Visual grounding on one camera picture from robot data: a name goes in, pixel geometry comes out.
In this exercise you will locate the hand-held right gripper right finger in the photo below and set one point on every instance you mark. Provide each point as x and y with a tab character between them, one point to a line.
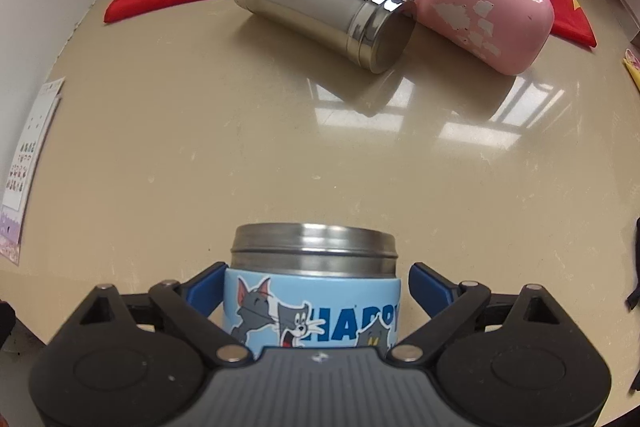
427	287

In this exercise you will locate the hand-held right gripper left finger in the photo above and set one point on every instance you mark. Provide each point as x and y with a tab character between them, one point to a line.
206	289

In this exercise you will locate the blue cartoon print cup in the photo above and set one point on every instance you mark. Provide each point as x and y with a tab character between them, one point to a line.
310	302

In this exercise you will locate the pink chipped cup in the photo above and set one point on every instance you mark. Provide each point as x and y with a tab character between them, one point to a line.
480	7

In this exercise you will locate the stainless steel cup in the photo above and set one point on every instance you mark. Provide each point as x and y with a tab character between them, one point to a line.
320	9

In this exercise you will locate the sticker sheet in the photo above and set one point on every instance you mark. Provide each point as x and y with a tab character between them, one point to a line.
27	172

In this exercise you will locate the yellow pencil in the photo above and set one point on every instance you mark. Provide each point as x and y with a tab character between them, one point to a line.
632	69

